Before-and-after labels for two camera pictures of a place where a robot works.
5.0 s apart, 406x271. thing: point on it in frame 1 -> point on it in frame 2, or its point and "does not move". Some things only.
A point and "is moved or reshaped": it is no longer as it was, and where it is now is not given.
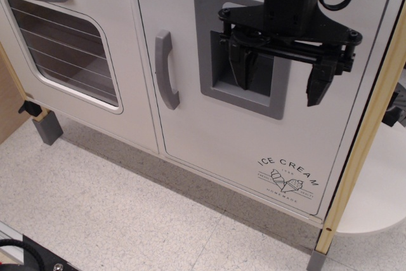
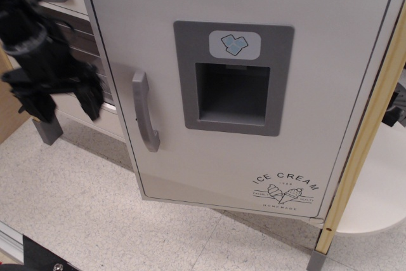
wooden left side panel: x=13 y=96 does not move
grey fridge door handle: x=163 y=46 -> x=143 y=108
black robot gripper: x=289 y=25 -> x=47 y=61
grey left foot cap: x=49 y=128 does not move
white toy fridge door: x=295 y=159 is moved or reshaped
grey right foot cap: x=316 y=261 does not move
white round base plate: x=379 y=201 does not move
